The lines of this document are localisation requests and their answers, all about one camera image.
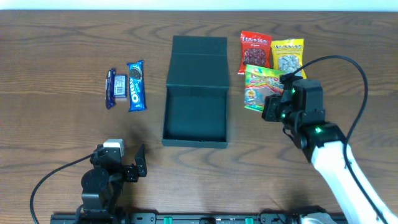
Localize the green Haribo worms bag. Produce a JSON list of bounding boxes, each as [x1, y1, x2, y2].
[[244, 65, 284, 112]]

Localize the yellow seed snack bag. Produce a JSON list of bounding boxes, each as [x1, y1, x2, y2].
[[271, 39, 304, 73]]

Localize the red snack bag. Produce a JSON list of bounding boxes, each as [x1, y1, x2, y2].
[[238, 30, 272, 75]]

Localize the blue Oreo cookie pack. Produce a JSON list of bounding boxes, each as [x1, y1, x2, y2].
[[127, 60, 147, 112]]

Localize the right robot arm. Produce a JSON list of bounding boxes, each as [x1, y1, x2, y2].
[[262, 77, 397, 223]]

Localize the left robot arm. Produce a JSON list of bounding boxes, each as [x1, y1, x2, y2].
[[74, 143, 147, 224]]

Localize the dark green open box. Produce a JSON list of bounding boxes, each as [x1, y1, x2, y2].
[[162, 35, 229, 149]]

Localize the dark blue snack wrapper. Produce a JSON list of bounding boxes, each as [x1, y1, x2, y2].
[[105, 68, 115, 110]]

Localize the small blue barcode box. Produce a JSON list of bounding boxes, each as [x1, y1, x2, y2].
[[114, 75, 127, 98]]

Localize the black left cable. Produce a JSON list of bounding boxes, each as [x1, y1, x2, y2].
[[29, 153, 95, 224]]

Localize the black cable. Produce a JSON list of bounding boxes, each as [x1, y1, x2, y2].
[[279, 55, 389, 224], [29, 153, 95, 224]]

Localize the black right cable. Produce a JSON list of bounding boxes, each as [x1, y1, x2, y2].
[[279, 55, 389, 224]]

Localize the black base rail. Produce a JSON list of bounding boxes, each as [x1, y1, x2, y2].
[[50, 213, 303, 224]]

